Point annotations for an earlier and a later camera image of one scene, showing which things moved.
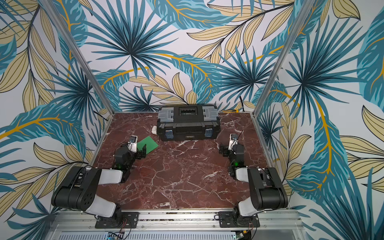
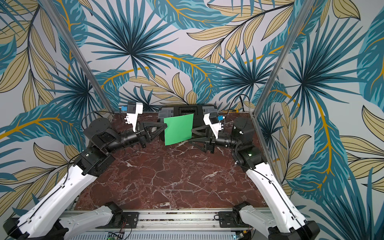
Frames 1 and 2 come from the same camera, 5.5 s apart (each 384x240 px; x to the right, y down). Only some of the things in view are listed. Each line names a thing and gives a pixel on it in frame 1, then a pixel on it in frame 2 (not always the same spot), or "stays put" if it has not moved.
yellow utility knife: x=230 y=111 stays put
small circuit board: x=115 y=235 stays put
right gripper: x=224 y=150 to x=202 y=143
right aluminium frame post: x=303 y=11 stays put
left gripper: x=138 y=153 to x=145 y=135
